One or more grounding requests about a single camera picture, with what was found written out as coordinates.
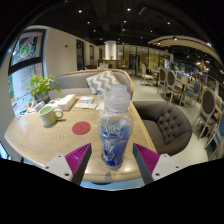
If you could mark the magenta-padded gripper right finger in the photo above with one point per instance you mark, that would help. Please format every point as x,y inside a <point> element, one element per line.
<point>146,159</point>

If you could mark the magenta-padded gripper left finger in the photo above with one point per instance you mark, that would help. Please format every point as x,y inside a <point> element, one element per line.
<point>77,159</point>

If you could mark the clear blue-label water bottle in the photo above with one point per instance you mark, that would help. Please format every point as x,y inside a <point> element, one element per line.
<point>115,133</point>

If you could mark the flat round red coaster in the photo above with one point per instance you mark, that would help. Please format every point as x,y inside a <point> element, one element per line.
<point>81,128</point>

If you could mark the grey tufted armchair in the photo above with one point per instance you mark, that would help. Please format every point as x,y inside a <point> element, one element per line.
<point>166,126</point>

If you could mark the pale green mug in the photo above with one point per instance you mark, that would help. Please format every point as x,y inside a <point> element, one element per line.
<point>48,116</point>

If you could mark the white blue leaflet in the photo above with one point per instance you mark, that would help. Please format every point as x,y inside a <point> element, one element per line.
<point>86,102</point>

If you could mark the white booklet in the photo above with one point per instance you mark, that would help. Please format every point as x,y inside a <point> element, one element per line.
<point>66,101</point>

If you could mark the blue white tissue pack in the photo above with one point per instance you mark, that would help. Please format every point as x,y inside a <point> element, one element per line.
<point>39,106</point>

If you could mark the grey curved sofa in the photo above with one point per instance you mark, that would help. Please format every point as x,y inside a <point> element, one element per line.
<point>71,83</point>

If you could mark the grey white chevron pillow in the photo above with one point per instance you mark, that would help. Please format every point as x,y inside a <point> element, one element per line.
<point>101,81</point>

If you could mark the group of dining chairs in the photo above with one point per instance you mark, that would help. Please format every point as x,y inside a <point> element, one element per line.
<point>206,103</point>

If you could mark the green potted plant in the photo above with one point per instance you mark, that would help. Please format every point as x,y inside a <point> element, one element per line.
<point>41,85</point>

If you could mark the group of ceiling lights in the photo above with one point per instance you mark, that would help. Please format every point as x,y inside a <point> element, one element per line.
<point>128,9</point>

